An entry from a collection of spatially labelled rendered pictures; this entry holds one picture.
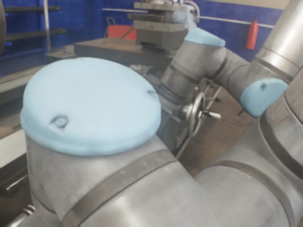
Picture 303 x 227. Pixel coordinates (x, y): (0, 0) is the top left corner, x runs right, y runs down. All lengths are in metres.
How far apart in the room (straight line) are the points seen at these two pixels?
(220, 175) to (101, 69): 0.11
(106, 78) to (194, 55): 0.40
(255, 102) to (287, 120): 0.27
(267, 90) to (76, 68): 0.36
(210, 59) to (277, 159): 0.39
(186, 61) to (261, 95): 0.19
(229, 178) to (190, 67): 0.41
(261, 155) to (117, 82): 0.13
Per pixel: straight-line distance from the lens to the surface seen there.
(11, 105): 0.97
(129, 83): 0.16
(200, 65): 0.55
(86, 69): 0.16
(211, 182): 0.16
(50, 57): 1.20
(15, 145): 0.55
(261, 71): 0.47
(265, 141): 0.19
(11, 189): 0.56
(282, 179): 0.19
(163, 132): 1.01
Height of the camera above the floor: 1.12
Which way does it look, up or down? 26 degrees down
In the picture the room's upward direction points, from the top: 4 degrees clockwise
